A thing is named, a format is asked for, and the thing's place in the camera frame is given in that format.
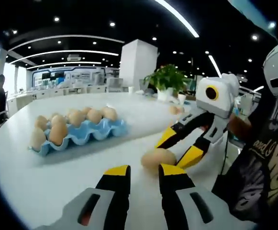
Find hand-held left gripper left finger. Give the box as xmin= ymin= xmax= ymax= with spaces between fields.
xmin=33 ymin=164 xmax=132 ymax=230

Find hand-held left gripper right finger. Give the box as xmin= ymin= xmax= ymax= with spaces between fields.
xmin=157 ymin=163 xmax=258 ymax=230

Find brown hen egg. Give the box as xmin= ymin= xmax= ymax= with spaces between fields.
xmin=140 ymin=148 xmax=178 ymax=170

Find blue egg tray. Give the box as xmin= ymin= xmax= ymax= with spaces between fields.
xmin=28 ymin=118 xmax=127 ymax=158

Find long ceiling light bar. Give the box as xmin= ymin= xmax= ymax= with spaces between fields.
xmin=154 ymin=0 xmax=200 ymax=38
xmin=208 ymin=55 xmax=222 ymax=77

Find green potted plant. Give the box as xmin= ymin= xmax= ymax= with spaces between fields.
xmin=143 ymin=64 xmax=190 ymax=102

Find white chest-worn device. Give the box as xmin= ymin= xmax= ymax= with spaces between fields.
xmin=263 ymin=43 xmax=278 ymax=96

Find operator in black shirt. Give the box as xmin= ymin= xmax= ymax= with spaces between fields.
xmin=211 ymin=79 xmax=278 ymax=218

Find white square pillar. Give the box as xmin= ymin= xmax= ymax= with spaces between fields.
xmin=119 ymin=39 xmax=158 ymax=93

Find white office chair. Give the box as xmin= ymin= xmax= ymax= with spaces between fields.
xmin=106 ymin=78 xmax=124 ymax=93

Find white cabinet row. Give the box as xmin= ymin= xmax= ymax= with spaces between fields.
xmin=7 ymin=85 xmax=108 ymax=113

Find blue lit display shelves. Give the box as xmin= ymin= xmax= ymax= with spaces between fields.
xmin=32 ymin=66 xmax=120 ymax=88

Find light grey office chair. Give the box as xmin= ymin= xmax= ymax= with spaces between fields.
xmin=0 ymin=110 xmax=9 ymax=127

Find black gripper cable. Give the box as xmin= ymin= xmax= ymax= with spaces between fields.
xmin=221 ymin=138 xmax=229 ymax=175

